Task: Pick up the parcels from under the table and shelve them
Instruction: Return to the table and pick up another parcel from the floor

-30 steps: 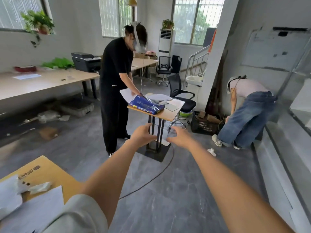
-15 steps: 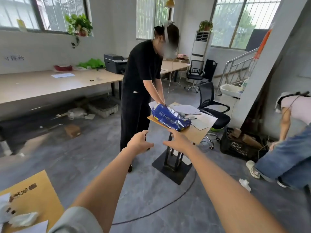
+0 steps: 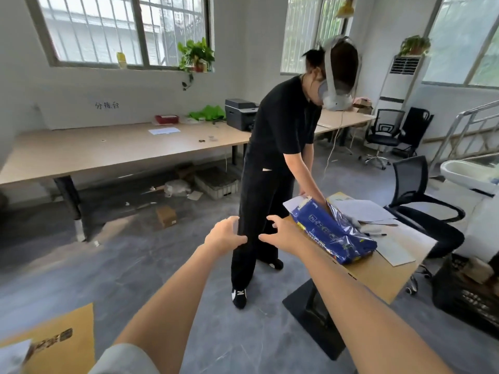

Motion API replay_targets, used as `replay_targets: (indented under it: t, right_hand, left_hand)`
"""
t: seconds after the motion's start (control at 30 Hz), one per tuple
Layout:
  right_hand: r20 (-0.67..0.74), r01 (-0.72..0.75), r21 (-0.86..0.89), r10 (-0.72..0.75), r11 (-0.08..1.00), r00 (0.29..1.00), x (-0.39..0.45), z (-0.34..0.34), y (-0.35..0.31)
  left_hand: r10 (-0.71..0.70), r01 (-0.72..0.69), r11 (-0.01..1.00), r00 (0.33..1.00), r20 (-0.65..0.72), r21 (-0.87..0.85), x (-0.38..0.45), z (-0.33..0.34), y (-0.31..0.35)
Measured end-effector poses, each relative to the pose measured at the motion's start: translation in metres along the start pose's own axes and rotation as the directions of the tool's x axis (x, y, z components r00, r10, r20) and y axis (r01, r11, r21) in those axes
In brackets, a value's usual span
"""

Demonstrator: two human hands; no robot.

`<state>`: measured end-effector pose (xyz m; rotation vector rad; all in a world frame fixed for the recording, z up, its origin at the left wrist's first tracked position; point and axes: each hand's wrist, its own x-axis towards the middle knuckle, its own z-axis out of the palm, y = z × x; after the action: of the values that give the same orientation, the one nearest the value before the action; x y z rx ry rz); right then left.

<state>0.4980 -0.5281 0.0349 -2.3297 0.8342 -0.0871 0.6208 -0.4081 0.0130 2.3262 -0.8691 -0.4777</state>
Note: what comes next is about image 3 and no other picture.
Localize black mesh office chair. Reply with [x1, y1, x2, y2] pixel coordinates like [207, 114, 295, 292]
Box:
[358, 109, 406, 171]

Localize heap of small parcels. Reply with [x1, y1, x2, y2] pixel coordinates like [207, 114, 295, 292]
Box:
[459, 257, 496, 285]

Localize barred glass window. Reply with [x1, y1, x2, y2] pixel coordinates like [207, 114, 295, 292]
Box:
[422, 0, 499, 90]
[24, 0, 213, 71]
[280, 0, 351, 76]

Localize worn brown carton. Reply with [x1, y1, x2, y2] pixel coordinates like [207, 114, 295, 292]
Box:
[173, 163, 196, 182]

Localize dark grey printer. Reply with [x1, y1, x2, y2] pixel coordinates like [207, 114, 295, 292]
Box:
[225, 98, 260, 132]

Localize metal stair railing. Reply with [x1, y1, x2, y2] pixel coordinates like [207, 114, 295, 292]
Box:
[427, 99, 499, 172]

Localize white papers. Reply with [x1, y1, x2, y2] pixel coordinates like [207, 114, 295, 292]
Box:
[282, 194, 418, 268]

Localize white ceramic sink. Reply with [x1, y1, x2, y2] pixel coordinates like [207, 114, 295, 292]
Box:
[439, 153, 499, 195]

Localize black plastic crate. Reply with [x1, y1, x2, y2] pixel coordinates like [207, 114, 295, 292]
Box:
[431, 252, 499, 341]

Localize white sign board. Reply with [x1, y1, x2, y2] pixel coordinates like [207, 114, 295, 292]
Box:
[37, 87, 250, 131]

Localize black fabric chair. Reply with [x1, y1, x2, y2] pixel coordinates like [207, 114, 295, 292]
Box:
[391, 107, 435, 159]

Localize white paper sheet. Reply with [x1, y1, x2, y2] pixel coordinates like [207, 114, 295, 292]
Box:
[0, 338, 33, 374]

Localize white standing air conditioner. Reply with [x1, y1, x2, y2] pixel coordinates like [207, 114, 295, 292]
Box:
[376, 54, 429, 125]

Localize white headset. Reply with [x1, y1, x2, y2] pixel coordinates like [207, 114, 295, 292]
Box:
[318, 34, 362, 112]

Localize light wooden table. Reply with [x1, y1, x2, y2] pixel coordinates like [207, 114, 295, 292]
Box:
[0, 302, 96, 374]

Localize person's right hand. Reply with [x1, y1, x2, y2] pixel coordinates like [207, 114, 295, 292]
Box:
[258, 215, 309, 257]

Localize long wooden table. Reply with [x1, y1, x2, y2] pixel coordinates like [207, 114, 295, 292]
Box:
[0, 109, 377, 243]

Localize grey plastic crate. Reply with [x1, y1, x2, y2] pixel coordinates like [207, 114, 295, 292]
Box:
[193, 166, 241, 201]

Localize blue plastic package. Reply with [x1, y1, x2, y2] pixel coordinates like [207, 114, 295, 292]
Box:
[290, 195, 378, 265]

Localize black swivel office chair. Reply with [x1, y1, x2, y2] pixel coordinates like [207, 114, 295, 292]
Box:
[384, 155, 467, 297]

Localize person's left hand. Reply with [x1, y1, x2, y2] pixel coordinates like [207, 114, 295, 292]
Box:
[203, 216, 248, 257]

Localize clear plastic bag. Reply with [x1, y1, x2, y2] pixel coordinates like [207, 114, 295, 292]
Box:
[163, 179, 192, 198]

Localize small wooden table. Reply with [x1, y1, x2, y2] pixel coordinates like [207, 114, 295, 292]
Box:
[282, 192, 438, 362]

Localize person's right forearm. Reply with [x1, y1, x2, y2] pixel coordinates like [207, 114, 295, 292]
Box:
[294, 243, 455, 374]

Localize potted green plant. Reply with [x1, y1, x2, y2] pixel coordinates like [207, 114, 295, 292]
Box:
[399, 34, 432, 57]
[177, 37, 216, 91]

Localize person's left forearm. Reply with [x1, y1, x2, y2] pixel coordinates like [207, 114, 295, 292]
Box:
[113, 245, 223, 363]

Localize cardboard parcel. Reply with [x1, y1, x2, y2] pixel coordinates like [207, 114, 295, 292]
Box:
[155, 205, 178, 229]

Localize green fabric bag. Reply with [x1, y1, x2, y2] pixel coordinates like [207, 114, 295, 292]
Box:
[189, 104, 227, 122]

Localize person's white shirt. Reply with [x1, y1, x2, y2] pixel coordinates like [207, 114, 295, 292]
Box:
[87, 343, 161, 374]

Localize yellow pendant lamp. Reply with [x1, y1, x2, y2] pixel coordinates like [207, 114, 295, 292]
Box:
[335, 0, 356, 18]

